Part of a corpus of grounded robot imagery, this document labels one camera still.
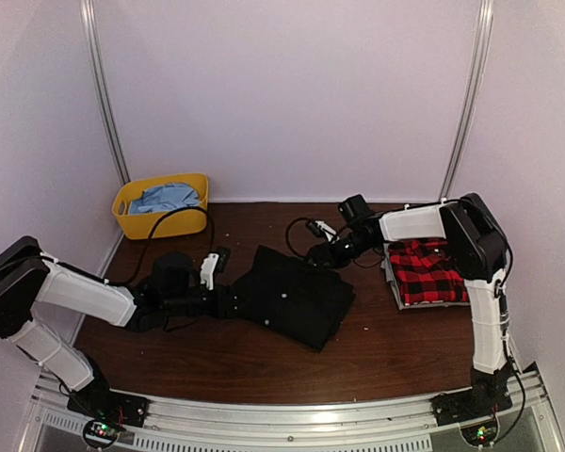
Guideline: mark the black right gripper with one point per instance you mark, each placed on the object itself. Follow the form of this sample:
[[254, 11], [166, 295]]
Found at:
[[317, 251]]

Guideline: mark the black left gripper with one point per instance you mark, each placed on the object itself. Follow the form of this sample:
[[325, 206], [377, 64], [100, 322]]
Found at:
[[216, 309]]

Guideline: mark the black long sleeve shirt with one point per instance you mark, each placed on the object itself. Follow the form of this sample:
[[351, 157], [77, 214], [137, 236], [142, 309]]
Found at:
[[301, 302]]

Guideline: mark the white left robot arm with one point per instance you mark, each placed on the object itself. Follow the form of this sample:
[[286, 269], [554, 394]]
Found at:
[[29, 276]]

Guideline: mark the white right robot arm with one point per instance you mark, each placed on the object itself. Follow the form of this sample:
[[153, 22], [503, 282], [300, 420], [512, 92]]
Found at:
[[480, 253]]

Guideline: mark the grey folded shirt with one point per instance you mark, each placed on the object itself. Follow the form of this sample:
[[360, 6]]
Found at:
[[391, 282]]

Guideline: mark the red black plaid shirt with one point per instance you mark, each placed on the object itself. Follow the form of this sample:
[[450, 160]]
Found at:
[[428, 273]]

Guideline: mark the light blue shirt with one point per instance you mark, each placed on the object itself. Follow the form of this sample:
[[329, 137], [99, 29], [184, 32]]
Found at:
[[164, 198]]

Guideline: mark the left circuit board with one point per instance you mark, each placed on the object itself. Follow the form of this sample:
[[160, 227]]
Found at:
[[97, 434]]

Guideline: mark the circuit board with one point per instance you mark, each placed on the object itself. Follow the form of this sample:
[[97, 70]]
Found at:
[[480, 435], [97, 434]]

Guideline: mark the right circuit board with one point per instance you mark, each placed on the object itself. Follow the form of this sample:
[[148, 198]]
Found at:
[[480, 435]]

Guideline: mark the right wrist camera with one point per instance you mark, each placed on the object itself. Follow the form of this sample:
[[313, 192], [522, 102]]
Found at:
[[353, 210]]

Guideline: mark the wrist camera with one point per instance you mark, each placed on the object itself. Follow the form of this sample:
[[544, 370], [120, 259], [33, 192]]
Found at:
[[173, 275], [353, 210]]

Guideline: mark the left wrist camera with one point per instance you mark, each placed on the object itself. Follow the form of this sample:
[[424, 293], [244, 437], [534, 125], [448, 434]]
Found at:
[[173, 275]]

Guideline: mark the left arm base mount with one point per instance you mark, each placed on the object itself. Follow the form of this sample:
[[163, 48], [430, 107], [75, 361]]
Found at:
[[98, 401]]

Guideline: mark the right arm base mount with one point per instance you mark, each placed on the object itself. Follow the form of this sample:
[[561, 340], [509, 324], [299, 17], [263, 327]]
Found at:
[[471, 405]]

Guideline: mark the aluminium right corner post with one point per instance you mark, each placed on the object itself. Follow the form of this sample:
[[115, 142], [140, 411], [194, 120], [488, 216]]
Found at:
[[482, 41]]

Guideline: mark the aluminium corner post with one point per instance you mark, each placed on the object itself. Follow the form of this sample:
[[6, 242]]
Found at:
[[482, 41], [97, 66]]

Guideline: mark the aluminium left corner post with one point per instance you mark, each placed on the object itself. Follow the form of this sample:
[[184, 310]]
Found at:
[[97, 66]]

